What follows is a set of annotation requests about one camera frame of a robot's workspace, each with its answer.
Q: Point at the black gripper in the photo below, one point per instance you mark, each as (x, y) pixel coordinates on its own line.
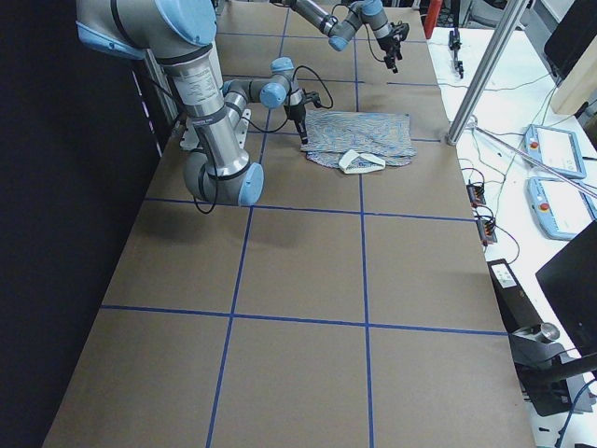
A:
(297, 113)
(387, 45)

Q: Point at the navy white striped polo shirt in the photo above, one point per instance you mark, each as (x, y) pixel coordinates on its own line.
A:
(358, 142)

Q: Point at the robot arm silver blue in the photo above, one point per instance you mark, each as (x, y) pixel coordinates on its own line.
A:
(181, 35)
(340, 32)

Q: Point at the black reacher gripper tool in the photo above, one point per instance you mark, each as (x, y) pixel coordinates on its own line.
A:
(455, 46)

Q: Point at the red cylinder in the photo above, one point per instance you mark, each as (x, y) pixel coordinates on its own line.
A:
(430, 20)

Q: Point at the red circuit board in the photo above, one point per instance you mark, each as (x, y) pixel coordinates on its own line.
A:
(476, 195)
(486, 230)

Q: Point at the far teach pendant tablet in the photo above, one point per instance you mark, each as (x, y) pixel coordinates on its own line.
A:
(556, 148)

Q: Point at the teach pendant tablet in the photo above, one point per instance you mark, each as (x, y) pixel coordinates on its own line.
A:
(560, 210)
(556, 148)

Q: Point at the brown paper table cover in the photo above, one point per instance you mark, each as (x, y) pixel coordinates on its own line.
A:
(340, 311)

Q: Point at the near teach pendant tablet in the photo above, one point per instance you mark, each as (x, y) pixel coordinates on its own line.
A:
(560, 210)

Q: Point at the black box with white label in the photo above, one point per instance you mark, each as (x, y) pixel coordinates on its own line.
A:
(515, 307)

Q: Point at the black monitor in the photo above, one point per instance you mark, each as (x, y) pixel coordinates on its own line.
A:
(568, 281)

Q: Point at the black monitor stand clamp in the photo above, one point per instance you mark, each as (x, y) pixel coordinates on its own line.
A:
(551, 379)

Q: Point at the aluminium frame post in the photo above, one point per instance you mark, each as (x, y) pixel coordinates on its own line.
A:
(497, 44)

